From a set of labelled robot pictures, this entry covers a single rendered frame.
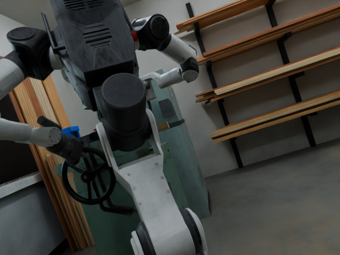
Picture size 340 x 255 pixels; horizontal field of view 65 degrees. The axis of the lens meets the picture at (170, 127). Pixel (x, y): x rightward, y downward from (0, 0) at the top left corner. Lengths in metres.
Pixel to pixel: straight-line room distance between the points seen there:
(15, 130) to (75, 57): 0.33
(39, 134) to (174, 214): 0.58
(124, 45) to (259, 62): 3.23
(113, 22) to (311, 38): 3.54
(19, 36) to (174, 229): 0.77
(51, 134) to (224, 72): 3.11
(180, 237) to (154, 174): 0.19
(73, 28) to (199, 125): 3.13
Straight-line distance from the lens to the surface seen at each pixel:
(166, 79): 1.31
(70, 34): 0.88
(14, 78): 0.99
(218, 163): 3.93
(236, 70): 3.91
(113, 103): 0.66
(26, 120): 3.03
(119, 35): 0.87
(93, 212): 1.64
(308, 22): 3.75
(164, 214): 0.78
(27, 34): 1.03
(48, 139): 1.06
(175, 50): 1.15
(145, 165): 0.81
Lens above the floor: 0.94
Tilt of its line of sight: 1 degrees down
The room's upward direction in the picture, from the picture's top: 18 degrees counter-clockwise
